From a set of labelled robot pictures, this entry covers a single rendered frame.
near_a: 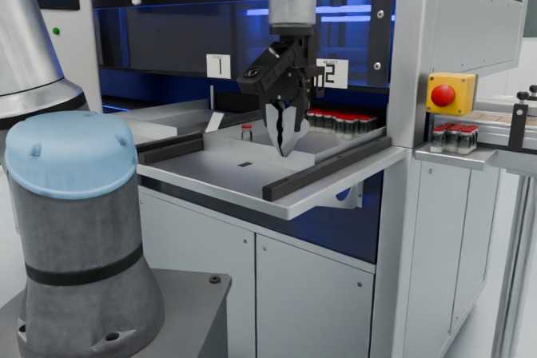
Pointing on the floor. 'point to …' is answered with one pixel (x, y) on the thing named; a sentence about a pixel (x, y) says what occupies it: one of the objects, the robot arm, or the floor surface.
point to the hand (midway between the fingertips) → (281, 150)
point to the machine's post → (407, 49)
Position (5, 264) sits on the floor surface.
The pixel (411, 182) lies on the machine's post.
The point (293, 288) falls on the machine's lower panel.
